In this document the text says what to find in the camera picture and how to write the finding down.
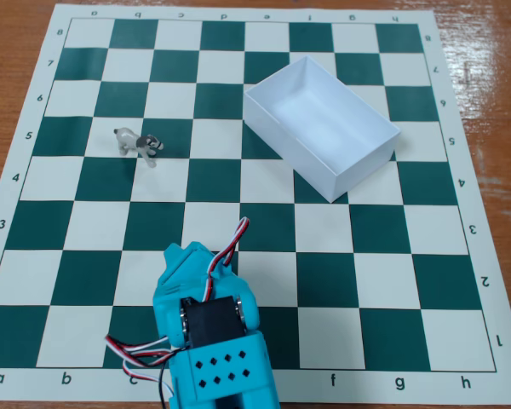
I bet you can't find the red white black elbow cable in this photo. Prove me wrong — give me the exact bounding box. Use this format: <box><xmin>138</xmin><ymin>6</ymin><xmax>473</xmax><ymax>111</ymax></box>
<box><xmin>105</xmin><ymin>333</ymin><xmax>189</xmax><ymax>398</ymax></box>

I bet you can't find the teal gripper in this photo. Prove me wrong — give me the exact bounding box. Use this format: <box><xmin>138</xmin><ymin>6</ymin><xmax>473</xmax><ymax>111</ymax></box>
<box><xmin>161</xmin><ymin>240</ymin><xmax>249</xmax><ymax>299</ymax></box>

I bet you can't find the green and white chessboard mat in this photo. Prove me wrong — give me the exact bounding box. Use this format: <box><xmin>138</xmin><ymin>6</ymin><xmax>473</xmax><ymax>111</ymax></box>
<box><xmin>0</xmin><ymin>3</ymin><xmax>511</xmax><ymax>404</ymax></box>

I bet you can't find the white open cardboard box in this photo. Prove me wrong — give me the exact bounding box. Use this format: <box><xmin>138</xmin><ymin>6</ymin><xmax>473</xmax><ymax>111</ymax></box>
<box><xmin>243</xmin><ymin>55</ymin><xmax>402</xmax><ymax>205</ymax></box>

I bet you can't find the red white black gripper cable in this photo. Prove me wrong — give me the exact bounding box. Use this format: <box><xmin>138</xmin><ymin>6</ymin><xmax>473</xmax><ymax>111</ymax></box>
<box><xmin>203</xmin><ymin>216</ymin><xmax>252</xmax><ymax>304</ymax></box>

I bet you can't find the thin black cable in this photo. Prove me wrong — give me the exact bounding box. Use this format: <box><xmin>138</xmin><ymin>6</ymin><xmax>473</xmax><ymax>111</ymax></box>
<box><xmin>158</xmin><ymin>360</ymin><xmax>175</xmax><ymax>406</ymax></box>

